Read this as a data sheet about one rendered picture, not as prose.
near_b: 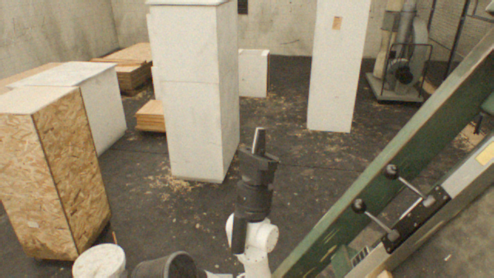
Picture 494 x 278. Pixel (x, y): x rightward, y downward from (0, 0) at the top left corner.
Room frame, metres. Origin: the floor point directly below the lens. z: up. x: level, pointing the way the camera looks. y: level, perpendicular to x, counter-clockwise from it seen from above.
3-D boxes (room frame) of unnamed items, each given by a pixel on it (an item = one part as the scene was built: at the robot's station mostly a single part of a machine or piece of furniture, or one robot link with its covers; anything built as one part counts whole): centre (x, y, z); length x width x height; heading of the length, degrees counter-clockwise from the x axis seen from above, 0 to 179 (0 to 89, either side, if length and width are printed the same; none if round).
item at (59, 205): (1.94, 1.42, 0.63); 0.50 x 0.42 x 1.25; 175
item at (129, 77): (6.61, 2.33, 0.23); 2.45 x 1.03 x 0.45; 170
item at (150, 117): (4.09, 1.24, 0.15); 0.61 x 0.52 x 0.31; 170
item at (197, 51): (3.20, 0.47, 0.88); 0.90 x 0.60 x 1.75; 170
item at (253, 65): (5.60, -0.04, 0.36); 0.58 x 0.45 x 0.72; 80
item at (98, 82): (3.52, 2.04, 0.48); 1.00 x 0.64 x 0.95; 170
